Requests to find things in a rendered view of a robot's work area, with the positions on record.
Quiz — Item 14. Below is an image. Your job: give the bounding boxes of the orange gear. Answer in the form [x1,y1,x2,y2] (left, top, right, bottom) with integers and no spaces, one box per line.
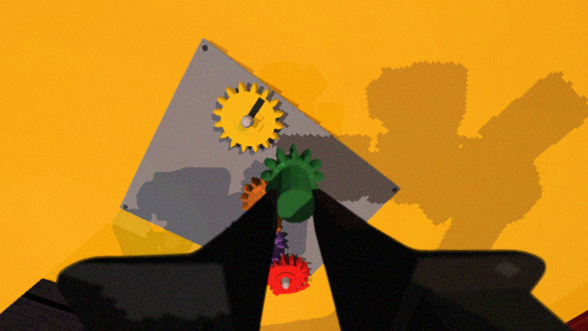
[240,177,282,233]

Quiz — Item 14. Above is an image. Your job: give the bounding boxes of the purple gear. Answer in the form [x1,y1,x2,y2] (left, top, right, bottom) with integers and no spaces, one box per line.
[271,233,286,266]

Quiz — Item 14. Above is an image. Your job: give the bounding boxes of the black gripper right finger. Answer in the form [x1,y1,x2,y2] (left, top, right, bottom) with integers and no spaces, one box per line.
[312,189,547,331]

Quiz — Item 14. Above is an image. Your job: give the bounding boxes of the green gear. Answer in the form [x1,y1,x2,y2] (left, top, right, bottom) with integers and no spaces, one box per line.
[261,144,324,223]

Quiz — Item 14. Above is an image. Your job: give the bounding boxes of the yellow gear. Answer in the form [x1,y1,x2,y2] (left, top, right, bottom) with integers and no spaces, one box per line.
[213,82,284,153]

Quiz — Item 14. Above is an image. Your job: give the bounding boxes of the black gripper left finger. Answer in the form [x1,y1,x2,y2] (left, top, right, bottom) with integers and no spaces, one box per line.
[56,188,277,331]

